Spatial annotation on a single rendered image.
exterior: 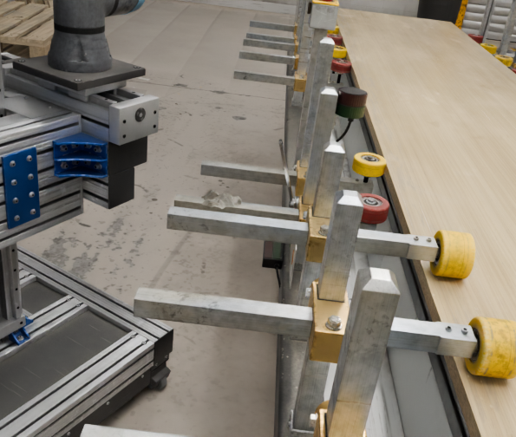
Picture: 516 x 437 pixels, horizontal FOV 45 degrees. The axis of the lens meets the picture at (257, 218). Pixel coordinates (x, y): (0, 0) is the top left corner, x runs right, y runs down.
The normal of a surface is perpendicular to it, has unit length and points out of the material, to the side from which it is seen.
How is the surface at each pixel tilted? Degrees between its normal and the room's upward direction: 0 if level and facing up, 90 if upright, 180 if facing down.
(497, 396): 0
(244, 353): 0
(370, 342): 90
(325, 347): 90
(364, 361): 90
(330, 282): 90
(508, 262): 0
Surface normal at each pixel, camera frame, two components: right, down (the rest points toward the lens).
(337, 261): -0.05, 0.46
